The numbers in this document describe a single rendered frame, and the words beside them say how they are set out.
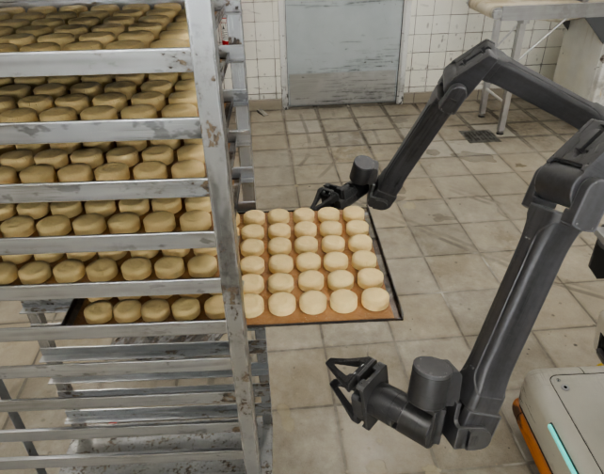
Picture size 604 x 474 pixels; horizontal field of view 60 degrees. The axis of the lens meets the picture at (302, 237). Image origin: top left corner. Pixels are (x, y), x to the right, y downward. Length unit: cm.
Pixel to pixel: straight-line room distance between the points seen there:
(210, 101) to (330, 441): 147
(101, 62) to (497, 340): 65
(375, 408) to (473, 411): 14
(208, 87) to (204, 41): 5
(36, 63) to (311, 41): 407
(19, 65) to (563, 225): 73
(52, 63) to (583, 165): 69
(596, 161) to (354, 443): 140
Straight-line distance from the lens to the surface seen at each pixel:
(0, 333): 104
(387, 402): 84
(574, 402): 186
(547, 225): 77
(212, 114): 69
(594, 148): 79
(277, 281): 99
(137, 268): 92
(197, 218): 85
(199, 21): 66
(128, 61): 72
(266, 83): 476
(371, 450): 193
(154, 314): 96
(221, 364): 99
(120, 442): 186
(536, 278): 79
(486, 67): 121
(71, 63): 75
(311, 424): 198
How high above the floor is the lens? 158
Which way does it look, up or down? 33 degrees down
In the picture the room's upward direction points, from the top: 1 degrees counter-clockwise
